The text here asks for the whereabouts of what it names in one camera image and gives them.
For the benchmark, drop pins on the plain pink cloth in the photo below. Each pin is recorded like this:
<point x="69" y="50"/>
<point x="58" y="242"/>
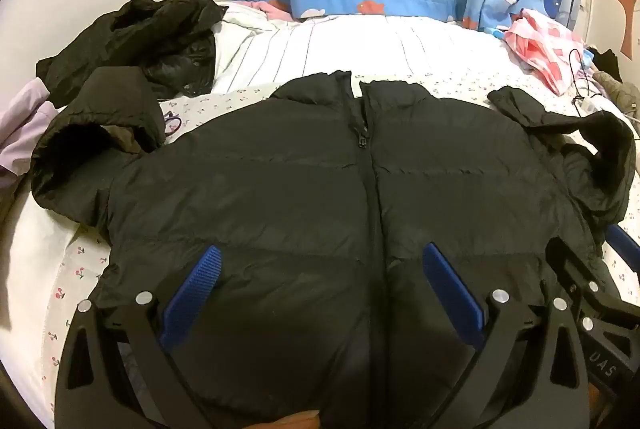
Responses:
<point x="265" y="8"/>

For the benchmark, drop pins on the crumpled black coat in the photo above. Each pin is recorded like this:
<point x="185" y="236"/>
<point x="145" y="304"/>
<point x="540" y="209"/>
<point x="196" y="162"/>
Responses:
<point x="150" y="34"/>

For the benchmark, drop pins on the purple two-tone jacket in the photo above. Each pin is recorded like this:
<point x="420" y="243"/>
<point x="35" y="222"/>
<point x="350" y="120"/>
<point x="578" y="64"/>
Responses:
<point x="25" y="119"/>

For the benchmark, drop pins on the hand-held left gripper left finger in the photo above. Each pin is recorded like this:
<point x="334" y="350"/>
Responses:
<point x="195" y="294"/>

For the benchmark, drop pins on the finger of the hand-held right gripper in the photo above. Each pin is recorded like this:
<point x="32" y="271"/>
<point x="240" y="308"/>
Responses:
<point x="570" y="261"/>
<point x="625" y="243"/>

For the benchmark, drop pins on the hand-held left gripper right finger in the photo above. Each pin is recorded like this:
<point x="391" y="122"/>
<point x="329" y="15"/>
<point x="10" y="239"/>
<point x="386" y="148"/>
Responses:
<point x="450" y="294"/>

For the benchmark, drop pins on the pink checked cloth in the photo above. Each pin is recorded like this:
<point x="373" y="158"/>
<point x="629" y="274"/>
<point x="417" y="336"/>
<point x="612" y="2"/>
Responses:
<point x="540" y="44"/>

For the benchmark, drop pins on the purple eyeglasses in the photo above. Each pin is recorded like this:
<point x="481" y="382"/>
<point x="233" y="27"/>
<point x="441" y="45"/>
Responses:
<point x="172" y="123"/>

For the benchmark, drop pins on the khaki cloth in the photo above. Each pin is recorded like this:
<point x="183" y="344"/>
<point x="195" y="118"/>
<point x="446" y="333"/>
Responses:
<point x="620" y="91"/>

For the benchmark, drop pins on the light blue cloth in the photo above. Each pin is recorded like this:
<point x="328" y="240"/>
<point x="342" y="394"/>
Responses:
<point x="492" y="33"/>

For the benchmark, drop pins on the black puffer jacket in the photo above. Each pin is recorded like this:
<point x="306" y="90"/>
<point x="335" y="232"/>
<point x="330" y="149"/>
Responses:
<point x="300" y="209"/>

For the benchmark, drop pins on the white striped quilt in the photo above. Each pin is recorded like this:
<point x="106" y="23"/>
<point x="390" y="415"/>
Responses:
<point x="375" y="49"/>

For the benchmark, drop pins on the dark cloth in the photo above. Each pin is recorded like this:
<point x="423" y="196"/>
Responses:
<point x="607" y="61"/>

